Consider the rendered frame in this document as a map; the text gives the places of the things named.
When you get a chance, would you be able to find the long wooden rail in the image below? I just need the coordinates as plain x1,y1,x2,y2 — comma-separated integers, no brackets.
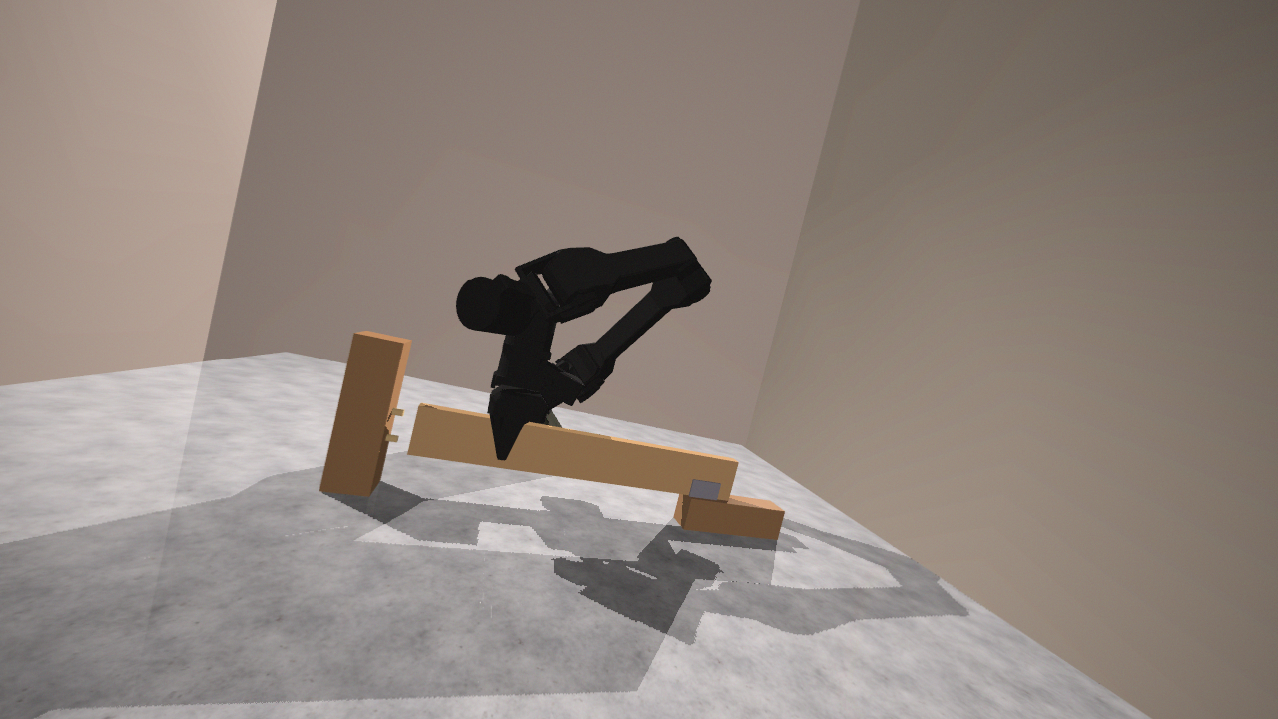
406,404,739,501

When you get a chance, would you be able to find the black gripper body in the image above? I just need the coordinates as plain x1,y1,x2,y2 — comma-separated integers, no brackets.
488,335,552,423

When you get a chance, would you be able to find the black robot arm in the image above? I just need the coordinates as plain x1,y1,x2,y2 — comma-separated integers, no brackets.
456,238,712,414

